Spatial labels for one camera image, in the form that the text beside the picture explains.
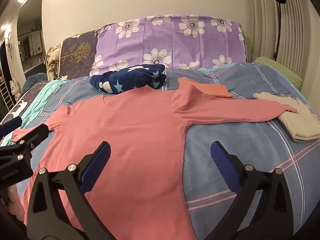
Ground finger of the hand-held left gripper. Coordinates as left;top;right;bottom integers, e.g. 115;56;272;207
0;117;23;137
12;124;50;155

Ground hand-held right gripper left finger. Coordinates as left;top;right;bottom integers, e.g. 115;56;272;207
26;141;112;240

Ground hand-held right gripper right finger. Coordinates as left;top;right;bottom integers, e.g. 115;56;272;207
207;141;294;240

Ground pink long-sleeve shirt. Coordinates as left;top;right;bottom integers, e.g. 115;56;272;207
11;77;298;240

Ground cream folded clothes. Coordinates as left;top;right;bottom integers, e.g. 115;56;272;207
253;92;320;143

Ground dark patterned bedsheet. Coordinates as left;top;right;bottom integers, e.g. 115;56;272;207
0;81;44;130

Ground blue striped blanket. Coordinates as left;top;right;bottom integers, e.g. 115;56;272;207
0;61;320;240

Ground white ladder shelf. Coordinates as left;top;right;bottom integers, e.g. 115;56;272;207
0;81;15;114

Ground teal crinkled cloth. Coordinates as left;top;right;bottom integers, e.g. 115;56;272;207
21;79;72;128

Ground white cat figurine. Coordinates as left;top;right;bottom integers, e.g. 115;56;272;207
9;78;21;96

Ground orange folded cloth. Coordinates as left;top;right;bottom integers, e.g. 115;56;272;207
179;78;233;98

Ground beige knit garment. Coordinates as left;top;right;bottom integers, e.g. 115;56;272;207
44;44;62;81

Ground navy star-print fleece cloth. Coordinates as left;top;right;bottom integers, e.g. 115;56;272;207
90;64;167;95

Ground arched doorway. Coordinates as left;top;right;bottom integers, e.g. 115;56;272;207
14;0;47;80

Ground dark tree-print cushion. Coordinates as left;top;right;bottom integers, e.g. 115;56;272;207
58;24;117;78

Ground green cloth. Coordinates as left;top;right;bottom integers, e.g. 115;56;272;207
254;56;303;87

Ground purple floral pillow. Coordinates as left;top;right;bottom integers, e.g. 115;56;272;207
91;15;247;77

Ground white pleated curtain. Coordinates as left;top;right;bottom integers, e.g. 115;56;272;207
245;0;320;80

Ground black floor lamp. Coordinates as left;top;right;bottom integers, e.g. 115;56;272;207
272;0;287;62

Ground white wall ornament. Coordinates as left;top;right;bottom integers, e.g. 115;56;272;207
5;31;13;59

